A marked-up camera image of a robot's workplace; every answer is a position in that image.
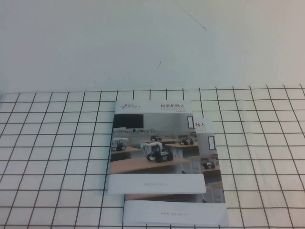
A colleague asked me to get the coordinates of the AgileX booklet with cover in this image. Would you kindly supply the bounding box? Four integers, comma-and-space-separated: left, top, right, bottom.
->
106, 99, 207, 195

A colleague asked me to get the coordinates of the white black grid table mat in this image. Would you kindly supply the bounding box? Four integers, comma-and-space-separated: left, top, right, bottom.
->
0, 83, 305, 229

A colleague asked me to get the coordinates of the AgileX booklet lying closed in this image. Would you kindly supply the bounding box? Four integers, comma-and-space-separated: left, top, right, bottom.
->
122, 116, 230, 226

